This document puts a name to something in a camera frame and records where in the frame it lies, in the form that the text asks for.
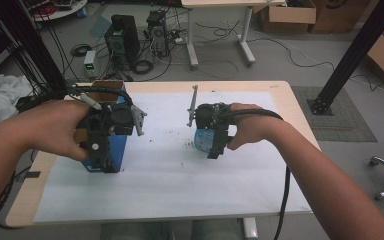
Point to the grey floor mat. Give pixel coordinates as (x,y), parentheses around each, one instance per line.
(346,123)

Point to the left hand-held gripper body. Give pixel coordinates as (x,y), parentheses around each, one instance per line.
(101,146)

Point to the black metal stand post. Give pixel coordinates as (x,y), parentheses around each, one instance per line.
(353,56)

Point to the black metal frame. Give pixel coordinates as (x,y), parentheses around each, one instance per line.
(36,43)

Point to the person's left hand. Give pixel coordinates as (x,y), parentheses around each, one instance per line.
(56,130)

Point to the black computer tower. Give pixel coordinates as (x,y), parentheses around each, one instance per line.
(125,40)

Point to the white bench power supply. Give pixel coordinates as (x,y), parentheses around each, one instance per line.
(90,63)

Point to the brown cardboard box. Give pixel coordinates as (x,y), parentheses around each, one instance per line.
(290,15)

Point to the white power strip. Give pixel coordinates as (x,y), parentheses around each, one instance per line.
(179,40)

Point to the blue cup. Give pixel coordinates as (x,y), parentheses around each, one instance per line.
(202,140)

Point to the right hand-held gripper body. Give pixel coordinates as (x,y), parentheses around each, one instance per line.
(218,121)

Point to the black tape strip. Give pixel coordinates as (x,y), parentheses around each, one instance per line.
(32,174)

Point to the white table leg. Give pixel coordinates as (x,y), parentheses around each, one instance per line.
(250,228)

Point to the white-legged wooden desk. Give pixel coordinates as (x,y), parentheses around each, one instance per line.
(220,3)

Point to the person's right hand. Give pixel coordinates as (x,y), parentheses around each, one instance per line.
(256,128)

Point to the round white table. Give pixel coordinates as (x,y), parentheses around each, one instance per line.
(63,11)

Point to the white table mat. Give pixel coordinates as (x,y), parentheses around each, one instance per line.
(166,180)

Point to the white cloth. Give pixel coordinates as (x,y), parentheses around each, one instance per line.
(0,96)

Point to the open-frame computer tower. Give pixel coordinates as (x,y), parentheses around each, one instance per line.
(158,31)

